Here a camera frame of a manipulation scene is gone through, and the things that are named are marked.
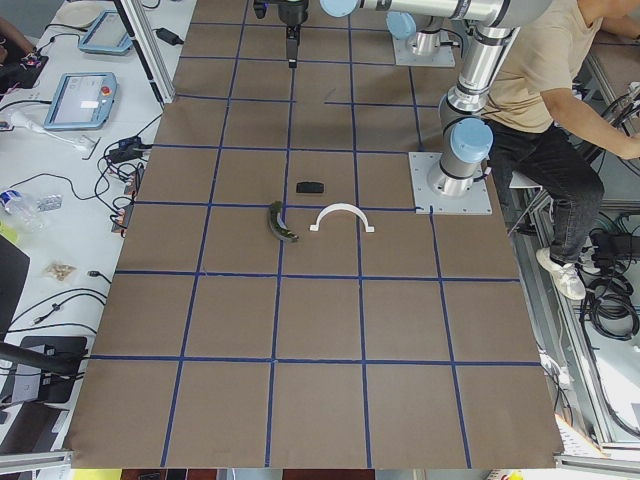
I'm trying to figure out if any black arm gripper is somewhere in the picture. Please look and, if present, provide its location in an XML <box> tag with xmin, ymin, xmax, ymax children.
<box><xmin>277</xmin><ymin>0</ymin><xmax>308</xmax><ymax>69</ymax></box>

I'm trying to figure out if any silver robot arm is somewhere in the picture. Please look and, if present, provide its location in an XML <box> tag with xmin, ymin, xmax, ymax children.
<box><xmin>253</xmin><ymin>1</ymin><xmax>456</xmax><ymax>68</ymax></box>
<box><xmin>321</xmin><ymin>0</ymin><xmax>550</xmax><ymax>197</ymax></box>

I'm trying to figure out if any black power adapter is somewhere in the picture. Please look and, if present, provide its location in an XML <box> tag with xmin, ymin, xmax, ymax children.
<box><xmin>155</xmin><ymin>27</ymin><xmax>184</xmax><ymax>46</ymax></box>

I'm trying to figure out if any black rectangular plastic part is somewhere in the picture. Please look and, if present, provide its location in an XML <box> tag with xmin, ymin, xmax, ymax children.
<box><xmin>296</xmin><ymin>181</ymin><xmax>325</xmax><ymax>195</ymax></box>

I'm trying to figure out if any far blue teach pendant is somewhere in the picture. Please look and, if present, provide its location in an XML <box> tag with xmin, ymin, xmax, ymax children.
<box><xmin>78</xmin><ymin>10</ymin><xmax>132</xmax><ymax>56</ymax></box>

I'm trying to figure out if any blue teach pendant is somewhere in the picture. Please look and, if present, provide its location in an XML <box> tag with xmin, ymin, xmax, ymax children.
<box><xmin>44</xmin><ymin>72</ymin><xmax>118</xmax><ymax>131</ymax></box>
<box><xmin>78</xmin><ymin>10</ymin><xmax>132</xmax><ymax>56</ymax></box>

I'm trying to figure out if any dark curved brake shoe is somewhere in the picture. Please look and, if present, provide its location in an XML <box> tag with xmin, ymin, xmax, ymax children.
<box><xmin>267</xmin><ymin>201</ymin><xmax>299</xmax><ymax>243</ymax></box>

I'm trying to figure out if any near blue teach pendant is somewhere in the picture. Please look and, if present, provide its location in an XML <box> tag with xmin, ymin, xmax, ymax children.
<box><xmin>44</xmin><ymin>72</ymin><xmax>118</xmax><ymax>131</ymax></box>

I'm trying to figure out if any person in beige shirt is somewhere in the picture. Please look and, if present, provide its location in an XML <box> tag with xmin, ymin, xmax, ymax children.
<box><xmin>483</xmin><ymin>0</ymin><xmax>639</xmax><ymax>301</ymax></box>

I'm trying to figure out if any clear plastic water bottle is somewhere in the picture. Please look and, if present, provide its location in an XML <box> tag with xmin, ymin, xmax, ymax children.
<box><xmin>1</xmin><ymin>188</ymin><xmax>45</xmax><ymax>232</ymax></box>

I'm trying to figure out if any small bag of nuts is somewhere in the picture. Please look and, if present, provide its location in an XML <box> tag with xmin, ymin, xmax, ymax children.
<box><xmin>42</xmin><ymin>261</ymin><xmax>77</xmax><ymax>282</ymax></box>

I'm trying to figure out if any black laptop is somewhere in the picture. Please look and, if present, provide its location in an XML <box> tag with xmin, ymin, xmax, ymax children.
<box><xmin>0</xmin><ymin>237</ymin><xmax>30</xmax><ymax>339</ymax></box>

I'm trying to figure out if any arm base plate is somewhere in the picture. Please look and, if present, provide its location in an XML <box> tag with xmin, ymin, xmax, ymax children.
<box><xmin>392</xmin><ymin>29</ymin><xmax>456</xmax><ymax>68</ymax></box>
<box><xmin>408</xmin><ymin>152</ymin><xmax>492</xmax><ymax>216</ymax></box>

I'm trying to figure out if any aluminium frame post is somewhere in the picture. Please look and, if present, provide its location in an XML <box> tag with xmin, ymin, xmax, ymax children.
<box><xmin>114</xmin><ymin>0</ymin><xmax>175</xmax><ymax>105</ymax></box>

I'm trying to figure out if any white curved plastic bracket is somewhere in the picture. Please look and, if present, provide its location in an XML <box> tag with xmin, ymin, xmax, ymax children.
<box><xmin>308</xmin><ymin>202</ymin><xmax>376</xmax><ymax>233</ymax></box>

